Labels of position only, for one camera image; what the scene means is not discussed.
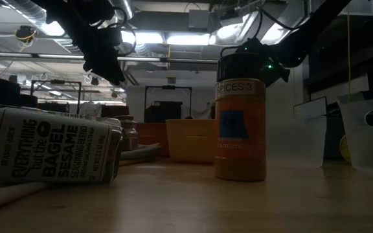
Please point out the bagel sesame seasoning jar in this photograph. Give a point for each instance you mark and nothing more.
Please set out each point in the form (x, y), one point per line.
(53, 149)

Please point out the large silver spiral duct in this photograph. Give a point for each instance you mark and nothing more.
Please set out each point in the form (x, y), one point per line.
(28, 8)

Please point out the small silver spiral duct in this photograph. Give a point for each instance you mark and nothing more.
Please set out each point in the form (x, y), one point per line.
(125, 9)

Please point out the gray cloth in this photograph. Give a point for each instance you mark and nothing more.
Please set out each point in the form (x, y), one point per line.
(141, 152)

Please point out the small yellow plastic bin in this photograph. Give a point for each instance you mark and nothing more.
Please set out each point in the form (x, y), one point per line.
(189, 142)

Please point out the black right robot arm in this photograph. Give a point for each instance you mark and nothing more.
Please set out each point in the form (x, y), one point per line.
(303, 42)

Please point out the white board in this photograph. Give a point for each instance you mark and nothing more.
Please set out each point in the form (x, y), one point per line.
(309, 108)

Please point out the gray ceiling box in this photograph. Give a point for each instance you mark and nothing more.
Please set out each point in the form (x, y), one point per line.
(198, 18)

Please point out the pink cloth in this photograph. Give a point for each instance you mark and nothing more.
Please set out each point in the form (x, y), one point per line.
(5, 194)

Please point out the ceiling light panel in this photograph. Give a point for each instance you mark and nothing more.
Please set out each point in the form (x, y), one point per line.
(188, 39)
(144, 37)
(53, 29)

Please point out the clear plastic bin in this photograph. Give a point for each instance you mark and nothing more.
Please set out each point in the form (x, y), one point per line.
(355, 145)
(296, 142)

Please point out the orange plastic bin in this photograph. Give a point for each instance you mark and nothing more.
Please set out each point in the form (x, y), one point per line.
(152, 136)

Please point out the long horizontal ceiling pipe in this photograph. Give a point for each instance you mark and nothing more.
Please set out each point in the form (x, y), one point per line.
(60, 56)

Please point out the orange turmeric jar black lid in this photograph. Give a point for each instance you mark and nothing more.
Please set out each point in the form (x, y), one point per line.
(240, 155)

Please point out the black background workstation frame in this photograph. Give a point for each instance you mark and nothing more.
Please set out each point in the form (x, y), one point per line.
(57, 82)
(168, 87)

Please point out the dark teal plastic bin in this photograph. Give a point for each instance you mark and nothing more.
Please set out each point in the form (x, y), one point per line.
(115, 111)

